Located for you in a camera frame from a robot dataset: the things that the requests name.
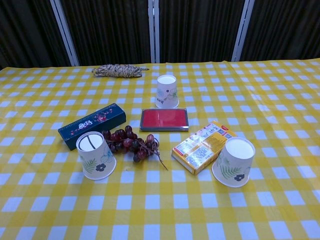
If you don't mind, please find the floral white paper cup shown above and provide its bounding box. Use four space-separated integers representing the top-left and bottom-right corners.
211 136 256 188
154 74 180 109

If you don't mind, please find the red ink stamp pad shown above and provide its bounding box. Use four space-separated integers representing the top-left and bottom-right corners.
139 107 190 132

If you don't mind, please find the bunch of red grapes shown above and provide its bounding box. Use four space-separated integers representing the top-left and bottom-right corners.
101 125 169 171

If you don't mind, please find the yellow printed carton box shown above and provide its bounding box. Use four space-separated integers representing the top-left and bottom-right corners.
171 120 238 175

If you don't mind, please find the dark blue floral box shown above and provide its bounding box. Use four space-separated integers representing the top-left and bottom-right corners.
57 102 127 151

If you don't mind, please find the yellow white checked tablecloth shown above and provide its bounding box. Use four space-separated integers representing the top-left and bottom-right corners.
0 58 320 240

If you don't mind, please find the dark pleated screen panel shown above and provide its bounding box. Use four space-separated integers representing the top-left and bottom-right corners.
239 0 320 62
0 0 71 71
158 0 245 63
59 0 153 67

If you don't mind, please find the coiled braided rope bundle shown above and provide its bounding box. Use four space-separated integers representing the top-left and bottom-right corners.
91 63 150 79

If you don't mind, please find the white screen frame post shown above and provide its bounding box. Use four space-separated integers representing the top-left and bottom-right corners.
49 0 81 67
147 0 161 64
231 0 255 62

